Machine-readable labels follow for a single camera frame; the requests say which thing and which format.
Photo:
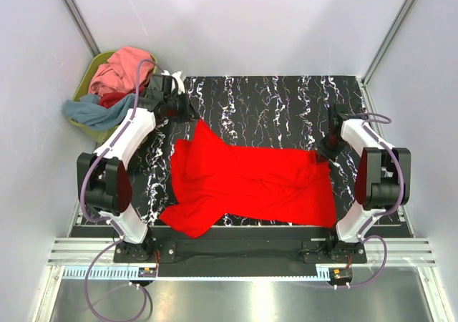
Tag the aluminium frame post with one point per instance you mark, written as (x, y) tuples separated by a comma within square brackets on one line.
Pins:
[(396, 25), (81, 25)]

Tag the white slotted cable duct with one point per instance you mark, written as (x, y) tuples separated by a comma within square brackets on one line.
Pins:
[(163, 272)]

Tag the dark red t shirt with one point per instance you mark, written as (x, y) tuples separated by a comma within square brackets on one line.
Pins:
[(111, 99)]

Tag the grey blue t shirt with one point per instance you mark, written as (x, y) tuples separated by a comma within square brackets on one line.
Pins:
[(87, 112)]

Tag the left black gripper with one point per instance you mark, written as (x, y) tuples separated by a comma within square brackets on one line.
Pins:
[(189, 109)]

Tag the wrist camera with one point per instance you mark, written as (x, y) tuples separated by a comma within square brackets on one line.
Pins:
[(336, 113), (168, 84)]

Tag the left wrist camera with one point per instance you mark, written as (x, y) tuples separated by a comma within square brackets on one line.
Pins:
[(168, 84)]

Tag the right aluminium frame post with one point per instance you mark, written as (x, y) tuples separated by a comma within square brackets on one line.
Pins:
[(396, 25)]

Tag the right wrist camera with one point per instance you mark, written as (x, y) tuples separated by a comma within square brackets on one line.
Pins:
[(336, 113)]

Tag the bright red t shirt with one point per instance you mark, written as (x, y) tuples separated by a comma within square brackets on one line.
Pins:
[(211, 178)]

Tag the left aluminium frame post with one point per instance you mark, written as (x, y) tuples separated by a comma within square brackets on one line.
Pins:
[(81, 25)]

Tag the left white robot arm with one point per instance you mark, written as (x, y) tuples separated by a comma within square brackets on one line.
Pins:
[(104, 187)]

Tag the pink t shirt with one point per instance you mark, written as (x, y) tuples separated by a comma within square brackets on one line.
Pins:
[(118, 73)]

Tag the olive green laundry basket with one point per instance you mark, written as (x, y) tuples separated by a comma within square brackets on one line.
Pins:
[(145, 69)]

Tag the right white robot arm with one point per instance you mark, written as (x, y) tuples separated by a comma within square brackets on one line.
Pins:
[(382, 182)]

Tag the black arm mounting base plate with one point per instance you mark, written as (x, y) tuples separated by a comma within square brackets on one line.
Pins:
[(310, 244)]

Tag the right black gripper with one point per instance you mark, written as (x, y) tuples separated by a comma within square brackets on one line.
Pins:
[(324, 155)]

